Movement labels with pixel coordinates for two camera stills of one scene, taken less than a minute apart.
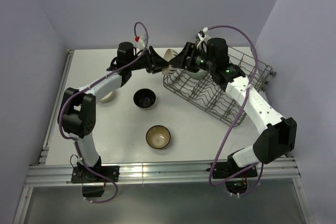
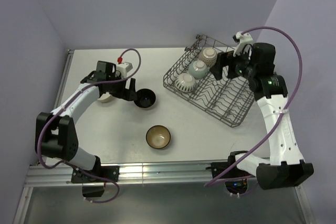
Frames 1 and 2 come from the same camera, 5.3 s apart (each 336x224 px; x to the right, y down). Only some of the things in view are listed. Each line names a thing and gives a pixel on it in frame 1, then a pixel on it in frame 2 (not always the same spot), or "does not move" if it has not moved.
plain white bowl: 107,97 does not move
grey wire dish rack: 209,97 does not move
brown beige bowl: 158,137 does not move
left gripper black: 155,64 → 126,94
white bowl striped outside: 169,54 → 185,83
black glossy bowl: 144,98 does not move
